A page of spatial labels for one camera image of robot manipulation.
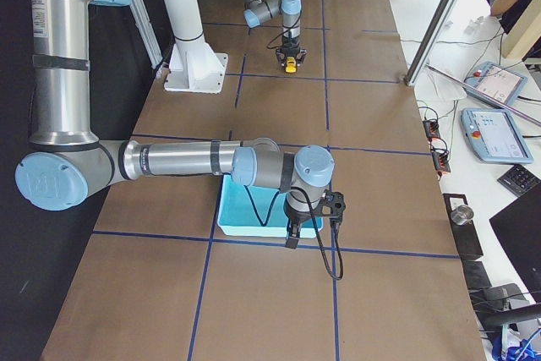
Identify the steel cup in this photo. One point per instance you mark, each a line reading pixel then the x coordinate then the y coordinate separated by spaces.
pixel 461 215

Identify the white camera pole base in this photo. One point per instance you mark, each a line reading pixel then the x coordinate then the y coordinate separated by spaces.
pixel 194 66

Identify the black power strip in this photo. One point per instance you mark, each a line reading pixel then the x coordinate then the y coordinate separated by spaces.
pixel 440 159
pixel 431 128

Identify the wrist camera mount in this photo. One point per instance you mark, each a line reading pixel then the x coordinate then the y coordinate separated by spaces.
pixel 332 205

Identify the teach pendant tablet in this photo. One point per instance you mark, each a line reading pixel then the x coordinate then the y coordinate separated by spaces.
pixel 493 136
pixel 496 81

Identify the aluminium frame post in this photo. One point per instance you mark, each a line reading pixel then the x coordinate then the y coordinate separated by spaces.
pixel 435 26

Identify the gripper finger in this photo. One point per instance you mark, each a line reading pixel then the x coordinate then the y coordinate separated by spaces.
pixel 300 57
pixel 293 236
pixel 281 58

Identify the yellow beetle toy car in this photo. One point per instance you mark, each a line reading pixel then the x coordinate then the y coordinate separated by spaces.
pixel 290 66

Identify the black box under cup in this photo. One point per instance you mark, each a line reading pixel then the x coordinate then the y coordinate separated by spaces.
pixel 466 238

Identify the upper teach pendant tablet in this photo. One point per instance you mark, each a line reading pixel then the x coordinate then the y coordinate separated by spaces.
pixel 496 81

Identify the lower teach pendant tablet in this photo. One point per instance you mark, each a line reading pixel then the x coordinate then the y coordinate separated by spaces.
pixel 493 136

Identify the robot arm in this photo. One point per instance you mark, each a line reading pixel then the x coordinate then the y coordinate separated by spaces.
pixel 262 1
pixel 73 164

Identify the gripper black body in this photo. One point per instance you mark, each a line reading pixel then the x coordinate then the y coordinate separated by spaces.
pixel 297 213
pixel 290 43

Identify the black computer keyboard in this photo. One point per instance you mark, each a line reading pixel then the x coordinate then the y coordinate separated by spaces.
pixel 518 180

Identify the teal plastic storage bin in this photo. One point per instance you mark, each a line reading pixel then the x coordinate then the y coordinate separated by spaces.
pixel 236 213

